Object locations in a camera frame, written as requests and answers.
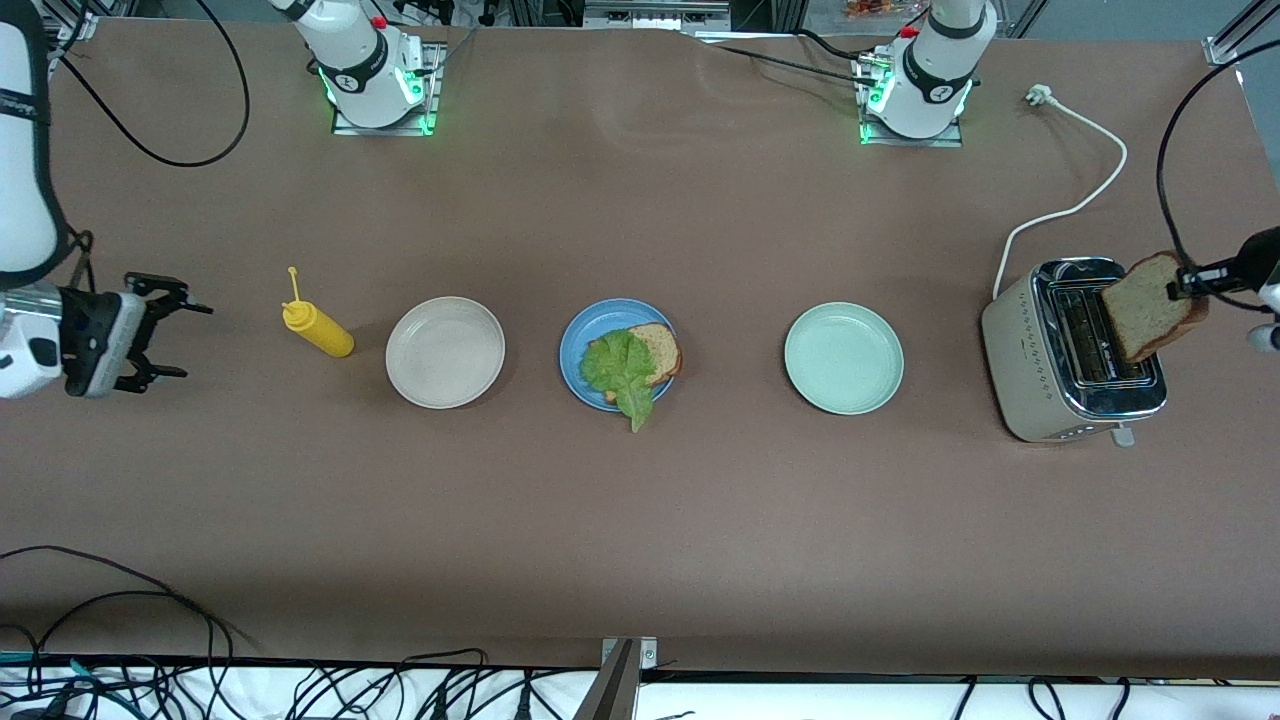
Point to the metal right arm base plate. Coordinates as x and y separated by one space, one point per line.
385 131

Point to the silver beige toaster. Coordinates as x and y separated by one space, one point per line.
1020 360

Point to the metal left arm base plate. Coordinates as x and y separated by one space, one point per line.
910 143

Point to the brown bread slice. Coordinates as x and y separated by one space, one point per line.
665 350
1145 310

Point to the light green plate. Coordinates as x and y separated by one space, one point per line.
845 360

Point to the grey metal box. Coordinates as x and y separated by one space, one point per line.
650 15

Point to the small metal table bracket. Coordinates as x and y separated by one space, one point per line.
640 650

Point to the dark metal beam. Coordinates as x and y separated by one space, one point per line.
612 690

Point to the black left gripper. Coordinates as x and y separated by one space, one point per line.
1256 259

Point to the beige white plate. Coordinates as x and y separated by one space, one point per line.
445 352

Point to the blue plate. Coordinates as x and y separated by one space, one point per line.
585 330

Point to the orange food tray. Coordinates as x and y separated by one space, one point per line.
880 8

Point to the green lettuce leaf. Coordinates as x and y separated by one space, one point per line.
620 370

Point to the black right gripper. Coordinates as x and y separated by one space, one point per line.
152 335

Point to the yellow squeeze bottle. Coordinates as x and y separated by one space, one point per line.
325 335

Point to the aluminium frame rail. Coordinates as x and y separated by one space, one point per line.
78 25
1225 45

